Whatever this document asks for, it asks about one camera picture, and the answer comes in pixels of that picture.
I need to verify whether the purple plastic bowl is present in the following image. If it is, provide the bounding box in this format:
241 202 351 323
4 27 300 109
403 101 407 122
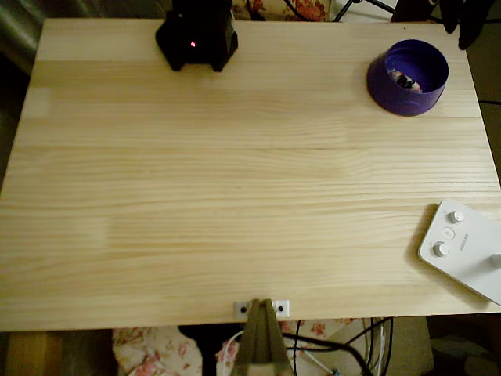
366 38 451 118

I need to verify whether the pink white candy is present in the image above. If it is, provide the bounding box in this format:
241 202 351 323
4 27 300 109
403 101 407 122
387 67 427 95

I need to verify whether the white cable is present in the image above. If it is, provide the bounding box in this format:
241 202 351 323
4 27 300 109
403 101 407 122
221 329 246 376

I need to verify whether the thin black cable bundle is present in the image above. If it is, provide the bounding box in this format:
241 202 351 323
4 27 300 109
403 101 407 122
362 316 395 376

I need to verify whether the white lamp base with knobs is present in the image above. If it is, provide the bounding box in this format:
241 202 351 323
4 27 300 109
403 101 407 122
416 198 501 307

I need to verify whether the floral pink fabric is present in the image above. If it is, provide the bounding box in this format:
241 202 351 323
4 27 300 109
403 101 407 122
112 317 355 376
230 0 330 22

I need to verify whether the black device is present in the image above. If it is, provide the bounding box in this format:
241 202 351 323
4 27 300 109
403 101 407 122
390 0 432 24

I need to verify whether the white metal mounting bracket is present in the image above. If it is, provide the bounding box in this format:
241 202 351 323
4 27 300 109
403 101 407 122
233 299 291 318

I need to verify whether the thick black cable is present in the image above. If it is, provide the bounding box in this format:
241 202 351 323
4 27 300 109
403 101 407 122
281 331 375 376

